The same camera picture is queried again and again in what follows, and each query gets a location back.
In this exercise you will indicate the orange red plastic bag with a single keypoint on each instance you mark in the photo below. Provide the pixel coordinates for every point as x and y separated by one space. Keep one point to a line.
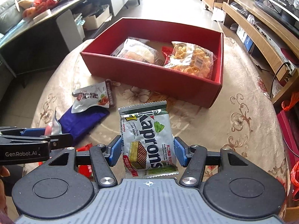
290 131

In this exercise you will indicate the sausage snack packet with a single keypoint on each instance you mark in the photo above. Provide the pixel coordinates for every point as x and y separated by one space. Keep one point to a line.
53 127

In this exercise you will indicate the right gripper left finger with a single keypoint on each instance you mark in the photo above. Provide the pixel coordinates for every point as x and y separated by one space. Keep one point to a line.
103 157

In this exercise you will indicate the curved television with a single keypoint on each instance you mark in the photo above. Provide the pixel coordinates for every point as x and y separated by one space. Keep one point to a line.
286 14

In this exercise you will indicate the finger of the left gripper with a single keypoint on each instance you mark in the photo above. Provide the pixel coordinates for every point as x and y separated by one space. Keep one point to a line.
60 141
33 132

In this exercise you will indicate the green Kaprons wafer packet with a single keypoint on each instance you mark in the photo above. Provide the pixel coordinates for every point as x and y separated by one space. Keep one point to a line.
147 141

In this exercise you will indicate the red cardboard box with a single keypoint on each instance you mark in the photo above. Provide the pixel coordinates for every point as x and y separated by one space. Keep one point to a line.
199 91

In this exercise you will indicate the beige floral tablecloth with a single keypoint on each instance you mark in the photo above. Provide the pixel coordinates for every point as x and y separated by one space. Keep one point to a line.
242 117

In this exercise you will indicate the wooden TV cabinet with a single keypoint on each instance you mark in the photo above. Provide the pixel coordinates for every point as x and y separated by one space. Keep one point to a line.
277 44

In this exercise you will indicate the dark glass coffee table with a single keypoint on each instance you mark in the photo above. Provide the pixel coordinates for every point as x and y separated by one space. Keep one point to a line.
38 46

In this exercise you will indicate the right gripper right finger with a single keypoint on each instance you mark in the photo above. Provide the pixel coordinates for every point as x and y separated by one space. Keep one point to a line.
193 159

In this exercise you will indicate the yellow puffed snack bag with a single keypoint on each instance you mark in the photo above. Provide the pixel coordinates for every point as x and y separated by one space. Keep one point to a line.
191 59

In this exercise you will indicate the white cardboard storage box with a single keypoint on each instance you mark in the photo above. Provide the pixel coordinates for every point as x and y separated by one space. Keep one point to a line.
99 16

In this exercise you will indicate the blue purple snack bag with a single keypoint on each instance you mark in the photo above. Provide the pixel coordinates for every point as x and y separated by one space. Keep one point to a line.
80 124

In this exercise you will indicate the red snack packet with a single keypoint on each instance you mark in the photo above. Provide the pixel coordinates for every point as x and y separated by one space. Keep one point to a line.
84 164

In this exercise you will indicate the white plastic bag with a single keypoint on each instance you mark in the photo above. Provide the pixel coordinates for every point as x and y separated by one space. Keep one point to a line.
218 15

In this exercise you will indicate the round rice cake packet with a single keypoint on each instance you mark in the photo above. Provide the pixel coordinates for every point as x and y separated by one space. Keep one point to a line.
138 50

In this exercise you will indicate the blue white box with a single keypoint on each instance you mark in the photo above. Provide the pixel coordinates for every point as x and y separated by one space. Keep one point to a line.
244 38

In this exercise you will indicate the left human hand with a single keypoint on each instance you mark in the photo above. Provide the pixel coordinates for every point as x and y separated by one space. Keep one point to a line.
4 172

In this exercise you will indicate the silver white pouch snack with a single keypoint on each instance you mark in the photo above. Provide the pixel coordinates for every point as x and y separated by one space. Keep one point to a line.
99 94

